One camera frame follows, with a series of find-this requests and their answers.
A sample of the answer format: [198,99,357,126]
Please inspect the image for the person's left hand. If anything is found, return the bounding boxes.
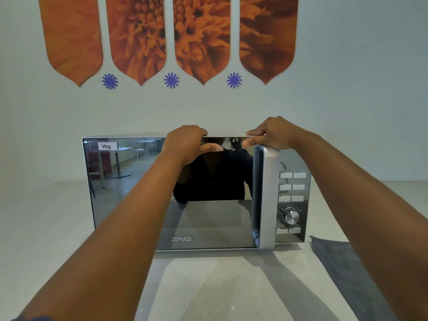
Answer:
[161,125,224,168]

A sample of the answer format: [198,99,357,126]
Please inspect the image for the person's right hand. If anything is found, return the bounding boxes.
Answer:
[241,116,302,150]

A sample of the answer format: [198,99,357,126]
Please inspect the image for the silver mirrored microwave oven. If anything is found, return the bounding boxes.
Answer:
[82,132,312,251]

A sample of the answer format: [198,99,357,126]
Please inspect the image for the person's left forearm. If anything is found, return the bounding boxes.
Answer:
[16,153,188,321]

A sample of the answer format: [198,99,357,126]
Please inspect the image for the person's right forearm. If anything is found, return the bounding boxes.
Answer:
[290,129,428,321]

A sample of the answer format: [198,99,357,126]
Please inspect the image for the grey cloth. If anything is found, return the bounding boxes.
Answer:
[310,235,398,321]

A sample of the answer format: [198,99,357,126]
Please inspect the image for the orange flower wall panel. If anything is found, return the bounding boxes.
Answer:
[239,0,299,85]
[173,0,231,85]
[105,0,167,86]

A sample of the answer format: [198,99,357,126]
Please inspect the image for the plain orange petal wall panel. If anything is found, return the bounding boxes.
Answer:
[38,0,103,87]

